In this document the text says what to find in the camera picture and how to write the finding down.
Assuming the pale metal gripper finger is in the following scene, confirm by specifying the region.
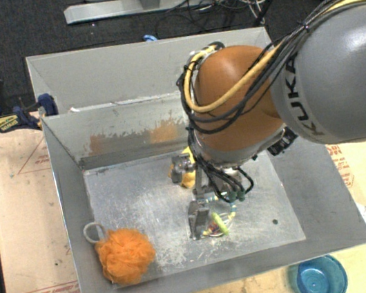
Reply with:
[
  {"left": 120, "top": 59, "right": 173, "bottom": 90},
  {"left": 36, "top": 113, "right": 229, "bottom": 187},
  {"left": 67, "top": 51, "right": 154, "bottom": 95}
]
[
  {"left": 183, "top": 196, "right": 218, "bottom": 243},
  {"left": 166, "top": 151, "right": 200, "bottom": 186}
]

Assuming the yellow toy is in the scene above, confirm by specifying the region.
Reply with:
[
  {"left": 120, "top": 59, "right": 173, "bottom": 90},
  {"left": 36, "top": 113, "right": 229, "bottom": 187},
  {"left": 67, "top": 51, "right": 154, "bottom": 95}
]
[{"left": 164, "top": 144, "right": 201, "bottom": 193}]

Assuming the grey metal bin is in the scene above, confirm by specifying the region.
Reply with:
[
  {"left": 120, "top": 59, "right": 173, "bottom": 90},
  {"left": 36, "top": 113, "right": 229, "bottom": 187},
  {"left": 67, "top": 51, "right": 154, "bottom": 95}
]
[{"left": 25, "top": 2, "right": 366, "bottom": 293}]

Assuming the orange mesh bath sponge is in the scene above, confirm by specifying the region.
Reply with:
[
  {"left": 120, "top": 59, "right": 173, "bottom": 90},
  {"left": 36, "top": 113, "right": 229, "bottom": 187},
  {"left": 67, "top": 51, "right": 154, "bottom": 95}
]
[{"left": 81, "top": 211, "right": 162, "bottom": 293}]

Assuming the blue plastic bowl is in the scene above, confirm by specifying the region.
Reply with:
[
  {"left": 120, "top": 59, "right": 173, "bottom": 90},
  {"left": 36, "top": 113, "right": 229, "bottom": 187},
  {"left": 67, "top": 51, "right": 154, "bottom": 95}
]
[{"left": 285, "top": 252, "right": 351, "bottom": 293}]

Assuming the brown cardboard board, red print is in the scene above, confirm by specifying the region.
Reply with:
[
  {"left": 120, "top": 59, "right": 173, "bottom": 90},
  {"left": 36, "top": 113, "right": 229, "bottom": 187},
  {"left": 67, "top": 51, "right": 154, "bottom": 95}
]
[{"left": 0, "top": 56, "right": 366, "bottom": 293}]

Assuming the black cylinder on white bracket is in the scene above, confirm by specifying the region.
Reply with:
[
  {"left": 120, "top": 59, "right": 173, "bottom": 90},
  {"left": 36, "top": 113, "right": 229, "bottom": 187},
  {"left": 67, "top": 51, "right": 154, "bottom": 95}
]
[{"left": 263, "top": 124, "right": 302, "bottom": 158}]

